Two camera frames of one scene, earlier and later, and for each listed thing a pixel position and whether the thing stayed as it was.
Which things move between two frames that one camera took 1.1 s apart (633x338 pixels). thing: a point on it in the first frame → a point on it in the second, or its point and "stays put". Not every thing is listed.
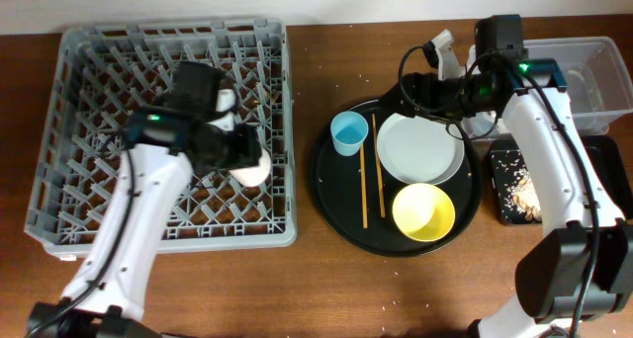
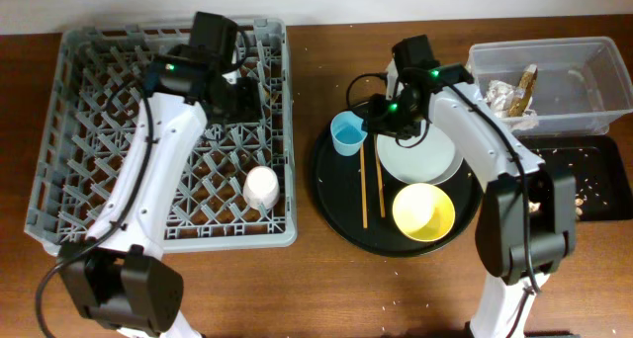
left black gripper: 244,149 → 252,110
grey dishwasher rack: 104,71 stays put
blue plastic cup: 348,129 stays put
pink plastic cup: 254,175 → 261,188
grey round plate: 418,150 stays put
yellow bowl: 423,211 stays put
